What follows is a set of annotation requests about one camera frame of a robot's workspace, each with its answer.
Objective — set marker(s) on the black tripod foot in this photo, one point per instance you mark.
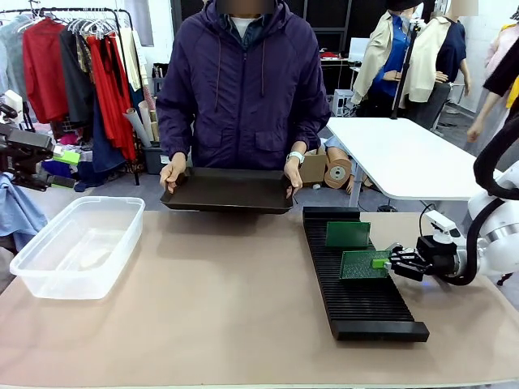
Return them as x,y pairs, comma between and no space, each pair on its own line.
507,279

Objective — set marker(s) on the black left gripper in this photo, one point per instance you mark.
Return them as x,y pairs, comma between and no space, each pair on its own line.
20,150

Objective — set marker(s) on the black slotted PCB rack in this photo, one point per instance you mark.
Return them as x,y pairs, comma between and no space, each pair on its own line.
365,300

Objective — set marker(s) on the person left hand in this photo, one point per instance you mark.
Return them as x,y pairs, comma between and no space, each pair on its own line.
294,174

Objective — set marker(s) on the person right hand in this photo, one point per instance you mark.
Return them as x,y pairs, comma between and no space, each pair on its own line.
173,168

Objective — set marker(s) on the passer-by hand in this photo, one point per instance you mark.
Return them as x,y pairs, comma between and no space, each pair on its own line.
475,131

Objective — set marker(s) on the red dress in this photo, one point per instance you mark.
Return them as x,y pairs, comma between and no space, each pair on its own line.
107,101

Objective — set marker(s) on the black tray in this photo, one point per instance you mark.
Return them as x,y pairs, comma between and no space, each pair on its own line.
227,190

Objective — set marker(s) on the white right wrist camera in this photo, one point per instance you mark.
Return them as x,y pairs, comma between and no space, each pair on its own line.
442,227

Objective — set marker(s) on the grey garment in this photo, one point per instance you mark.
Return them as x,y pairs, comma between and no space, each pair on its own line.
12,52

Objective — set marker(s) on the grey storage bin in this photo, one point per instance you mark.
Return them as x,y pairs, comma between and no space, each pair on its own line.
154,162

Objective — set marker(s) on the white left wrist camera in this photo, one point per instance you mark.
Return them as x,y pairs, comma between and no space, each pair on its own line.
10,101

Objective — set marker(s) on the person in purple jacket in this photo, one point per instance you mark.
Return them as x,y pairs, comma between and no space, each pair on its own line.
243,101

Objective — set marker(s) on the person right forearm purple sleeve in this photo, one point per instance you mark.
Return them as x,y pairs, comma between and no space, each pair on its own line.
174,129

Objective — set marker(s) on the cream garment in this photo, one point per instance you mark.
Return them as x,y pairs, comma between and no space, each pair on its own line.
129,56

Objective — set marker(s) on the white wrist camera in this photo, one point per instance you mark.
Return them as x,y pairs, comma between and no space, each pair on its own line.
442,227
10,101

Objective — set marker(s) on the pink cloth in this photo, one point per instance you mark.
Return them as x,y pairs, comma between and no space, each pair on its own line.
69,139

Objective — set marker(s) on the silver wristwatch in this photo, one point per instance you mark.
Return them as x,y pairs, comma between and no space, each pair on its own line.
295,157

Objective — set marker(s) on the lying bare mannequin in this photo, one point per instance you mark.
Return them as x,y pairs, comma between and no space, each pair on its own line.
336,150

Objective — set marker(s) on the green circuit board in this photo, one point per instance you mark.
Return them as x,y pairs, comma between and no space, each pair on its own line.
346,235
359,265

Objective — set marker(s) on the mannequin cream jacket navy shirt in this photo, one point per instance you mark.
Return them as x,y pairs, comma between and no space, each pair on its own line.
425,61

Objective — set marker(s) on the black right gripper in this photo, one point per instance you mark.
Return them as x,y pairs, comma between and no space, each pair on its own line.
438,259

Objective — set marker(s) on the clear plastic box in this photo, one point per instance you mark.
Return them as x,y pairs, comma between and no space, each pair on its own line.
77,259

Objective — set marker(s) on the black metal clothes rack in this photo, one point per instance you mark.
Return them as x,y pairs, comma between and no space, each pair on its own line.
137,178

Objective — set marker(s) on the dark grey chair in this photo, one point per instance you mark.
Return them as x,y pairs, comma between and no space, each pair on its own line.
434,105

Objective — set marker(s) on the black garment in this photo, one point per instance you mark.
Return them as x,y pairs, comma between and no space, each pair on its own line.
75,89

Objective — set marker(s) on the white table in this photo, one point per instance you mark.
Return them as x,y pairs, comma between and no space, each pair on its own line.
397,154

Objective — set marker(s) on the red shirt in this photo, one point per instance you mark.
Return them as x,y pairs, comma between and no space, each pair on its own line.
44,69

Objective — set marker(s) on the passer-by bare forearm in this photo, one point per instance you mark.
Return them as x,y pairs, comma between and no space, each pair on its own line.
488,107

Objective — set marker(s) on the person left forearm purple sleeve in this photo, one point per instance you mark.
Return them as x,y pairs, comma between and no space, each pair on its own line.
312,125

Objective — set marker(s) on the navy garment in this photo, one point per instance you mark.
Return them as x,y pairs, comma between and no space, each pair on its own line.
103,154

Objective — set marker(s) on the mannequin beige coat blue shirt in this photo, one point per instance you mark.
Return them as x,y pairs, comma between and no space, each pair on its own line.
377,61

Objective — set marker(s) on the mannequin in pink top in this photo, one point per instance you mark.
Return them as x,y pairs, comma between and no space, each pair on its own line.
496,44

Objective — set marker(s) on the white monitor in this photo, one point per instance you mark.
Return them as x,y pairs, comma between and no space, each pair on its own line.
359,48

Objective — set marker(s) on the yellow garment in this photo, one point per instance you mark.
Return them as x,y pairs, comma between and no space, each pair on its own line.
515,97

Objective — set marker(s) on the open cardboard box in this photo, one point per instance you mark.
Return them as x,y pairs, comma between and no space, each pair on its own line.
310,166

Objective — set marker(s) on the beige paper roll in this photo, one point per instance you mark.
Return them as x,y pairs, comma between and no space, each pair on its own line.
138,125

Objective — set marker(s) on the black tripod pole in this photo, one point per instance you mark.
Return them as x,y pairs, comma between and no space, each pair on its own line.
405,73

